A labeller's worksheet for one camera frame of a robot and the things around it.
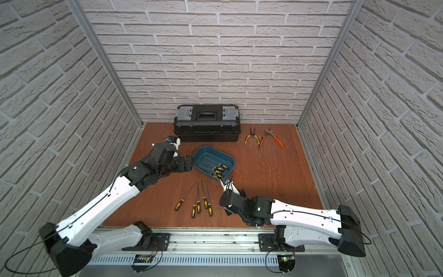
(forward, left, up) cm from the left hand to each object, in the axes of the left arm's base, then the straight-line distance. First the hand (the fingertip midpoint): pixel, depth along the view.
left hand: (188, 156), depth 75 cm
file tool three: (-12, -3, -23) cm, 27 cm away
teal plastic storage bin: (+11, -9, -22) cm, 27 cm away
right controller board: (-37, -42, -24) cm, 61 cm away
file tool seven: (+2, -13, -22) cm, 25 cm away
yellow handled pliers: (+32, -33, -22) cm, 51 cm away
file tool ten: (+6, -13, -22) cm, 26 cm away
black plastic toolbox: (+28, -6, -6) cm, 29 cm away
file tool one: (-12, +6, -24) cm, 27 cm away
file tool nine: (+5, -11, -22) cm, 25 cm away
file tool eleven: (+10, -14, -22) cm, 27 cm away
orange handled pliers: (+35, -48, -21) cm, 63 cm away
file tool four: (-10, -6, -23) cm, 26 cm away
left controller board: (-35, +20, -27) cm, 48 cm away
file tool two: (-14, -1, -23) cm, 27 cm away
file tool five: (-14, -9, -22) cm, 28 cm away
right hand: (-14, -18, -11) cm, 25 cm away
